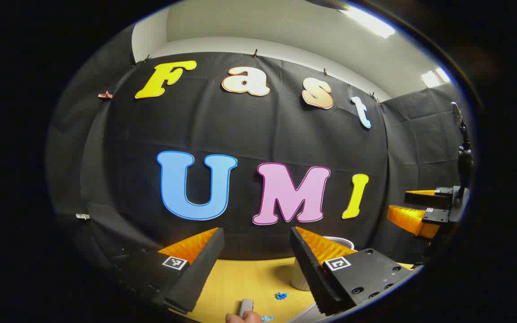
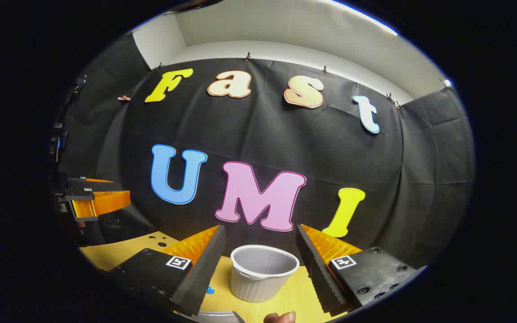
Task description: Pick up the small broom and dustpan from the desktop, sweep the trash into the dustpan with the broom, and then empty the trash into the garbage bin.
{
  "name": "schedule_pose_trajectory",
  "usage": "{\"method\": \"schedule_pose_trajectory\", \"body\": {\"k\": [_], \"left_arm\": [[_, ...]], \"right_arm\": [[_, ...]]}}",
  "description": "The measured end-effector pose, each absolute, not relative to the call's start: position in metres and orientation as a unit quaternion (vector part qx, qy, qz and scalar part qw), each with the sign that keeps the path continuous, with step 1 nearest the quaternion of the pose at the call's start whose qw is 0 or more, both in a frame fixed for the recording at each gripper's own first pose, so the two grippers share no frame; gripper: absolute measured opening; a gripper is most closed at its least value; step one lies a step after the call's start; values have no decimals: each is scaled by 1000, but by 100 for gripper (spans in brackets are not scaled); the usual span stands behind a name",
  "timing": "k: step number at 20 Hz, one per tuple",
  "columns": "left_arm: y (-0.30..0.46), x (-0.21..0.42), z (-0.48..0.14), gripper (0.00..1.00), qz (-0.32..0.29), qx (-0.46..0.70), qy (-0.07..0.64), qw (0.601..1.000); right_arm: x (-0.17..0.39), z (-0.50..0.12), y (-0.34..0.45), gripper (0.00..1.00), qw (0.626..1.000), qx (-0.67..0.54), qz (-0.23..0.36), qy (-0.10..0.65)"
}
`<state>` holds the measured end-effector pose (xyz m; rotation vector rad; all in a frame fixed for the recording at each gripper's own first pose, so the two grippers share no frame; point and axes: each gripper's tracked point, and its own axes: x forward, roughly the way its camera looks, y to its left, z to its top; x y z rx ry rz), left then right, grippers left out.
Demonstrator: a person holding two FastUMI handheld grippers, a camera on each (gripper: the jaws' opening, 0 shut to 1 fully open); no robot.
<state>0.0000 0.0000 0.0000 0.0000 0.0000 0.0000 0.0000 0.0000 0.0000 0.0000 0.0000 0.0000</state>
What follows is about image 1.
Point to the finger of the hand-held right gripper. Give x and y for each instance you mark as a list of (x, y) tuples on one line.
[(438, 201), (413, 220)]

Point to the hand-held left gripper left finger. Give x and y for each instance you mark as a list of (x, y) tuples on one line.
[(200, 269)]

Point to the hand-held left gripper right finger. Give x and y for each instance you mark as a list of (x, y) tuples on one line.
[(312, 273)]

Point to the white ribbed garbage bin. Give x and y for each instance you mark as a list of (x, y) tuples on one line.
[(299, 278)]

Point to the dark blue paper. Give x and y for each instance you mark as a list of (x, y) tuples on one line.
[(281, 295)]

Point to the small grey broom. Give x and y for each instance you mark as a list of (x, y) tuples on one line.
[(246, 307)]

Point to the large light blue paper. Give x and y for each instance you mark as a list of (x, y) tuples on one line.
[(267, 318)]

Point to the wooden desktop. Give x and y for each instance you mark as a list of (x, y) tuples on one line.
[(240, 282)]

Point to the ceiling light panel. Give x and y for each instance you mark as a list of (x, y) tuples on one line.
[(435, 76), (368, 21)]

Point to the white cloth clip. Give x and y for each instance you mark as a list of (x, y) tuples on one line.
[(82, 216)]

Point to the pink cloth clip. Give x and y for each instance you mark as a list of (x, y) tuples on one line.
[(105, 95)]

